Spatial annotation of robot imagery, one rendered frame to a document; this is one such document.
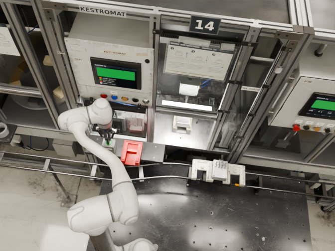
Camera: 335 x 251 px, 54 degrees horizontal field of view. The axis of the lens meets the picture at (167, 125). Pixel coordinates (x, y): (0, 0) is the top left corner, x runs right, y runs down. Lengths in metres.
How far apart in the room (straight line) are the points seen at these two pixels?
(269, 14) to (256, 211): 1.43
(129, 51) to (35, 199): 2.02
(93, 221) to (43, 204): 1.72
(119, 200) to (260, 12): 1.03
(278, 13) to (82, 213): 1.21
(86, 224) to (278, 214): 1.46
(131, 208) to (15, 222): 1.86
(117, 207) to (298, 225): 1.45
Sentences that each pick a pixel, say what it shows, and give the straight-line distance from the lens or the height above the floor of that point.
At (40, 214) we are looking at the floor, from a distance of 3.19.
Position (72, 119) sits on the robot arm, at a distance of 1.80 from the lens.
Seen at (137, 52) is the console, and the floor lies 1.81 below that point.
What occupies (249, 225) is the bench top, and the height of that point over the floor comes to 0.68.
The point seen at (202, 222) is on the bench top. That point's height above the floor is 0.68.
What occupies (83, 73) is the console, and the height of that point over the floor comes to 1.59.
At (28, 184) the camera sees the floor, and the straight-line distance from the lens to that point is 3.32.
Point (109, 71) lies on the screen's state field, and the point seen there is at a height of 1.66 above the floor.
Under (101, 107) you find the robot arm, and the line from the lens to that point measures 1.77.
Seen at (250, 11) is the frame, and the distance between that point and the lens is 1.54.
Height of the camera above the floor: 2.94
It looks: 59 degrees down
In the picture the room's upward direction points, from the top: 7 degrees clockwise
